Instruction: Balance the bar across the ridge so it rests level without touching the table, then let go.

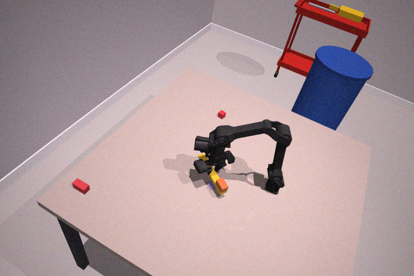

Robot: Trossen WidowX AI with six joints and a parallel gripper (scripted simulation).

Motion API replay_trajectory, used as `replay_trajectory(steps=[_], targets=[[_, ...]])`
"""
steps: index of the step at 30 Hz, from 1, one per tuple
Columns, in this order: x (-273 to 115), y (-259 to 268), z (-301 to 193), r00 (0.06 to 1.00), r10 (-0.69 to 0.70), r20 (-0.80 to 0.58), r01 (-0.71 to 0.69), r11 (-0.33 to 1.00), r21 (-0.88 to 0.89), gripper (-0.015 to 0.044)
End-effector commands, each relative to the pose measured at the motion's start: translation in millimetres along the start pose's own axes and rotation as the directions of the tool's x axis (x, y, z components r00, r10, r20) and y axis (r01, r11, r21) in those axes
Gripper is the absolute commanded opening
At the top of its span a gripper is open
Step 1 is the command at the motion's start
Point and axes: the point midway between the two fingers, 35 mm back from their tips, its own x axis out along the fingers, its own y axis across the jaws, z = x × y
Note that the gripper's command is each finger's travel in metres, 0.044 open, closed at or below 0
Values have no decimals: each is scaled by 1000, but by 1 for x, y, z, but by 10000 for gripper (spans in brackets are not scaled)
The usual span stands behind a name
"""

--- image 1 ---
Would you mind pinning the red rectangular block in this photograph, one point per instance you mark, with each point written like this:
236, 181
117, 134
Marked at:
81, 186

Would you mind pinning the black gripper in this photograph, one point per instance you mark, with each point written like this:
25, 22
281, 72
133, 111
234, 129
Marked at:
217, 161

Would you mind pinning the red cube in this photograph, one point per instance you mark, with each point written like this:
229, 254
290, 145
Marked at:
221, 114

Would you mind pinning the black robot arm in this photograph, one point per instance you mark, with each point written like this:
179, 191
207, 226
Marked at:
223, 135

